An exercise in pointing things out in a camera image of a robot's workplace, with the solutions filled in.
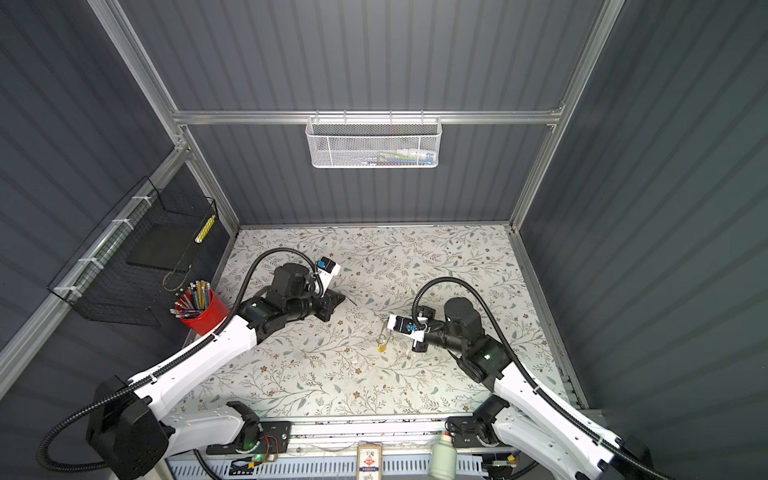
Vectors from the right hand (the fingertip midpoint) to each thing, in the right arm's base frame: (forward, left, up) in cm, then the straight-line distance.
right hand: (397, 316), depth 71 cm
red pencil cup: (+9, +58, -10) cm, 60 cm away
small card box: (-27, +7, -20) cm, 34 cm away
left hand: (+8, +14, -3) cm, 17 cm away
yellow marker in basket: (+23, +53, +8) cm, 58 cm away
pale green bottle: (-28, -10, -14) cm, 33 cm away
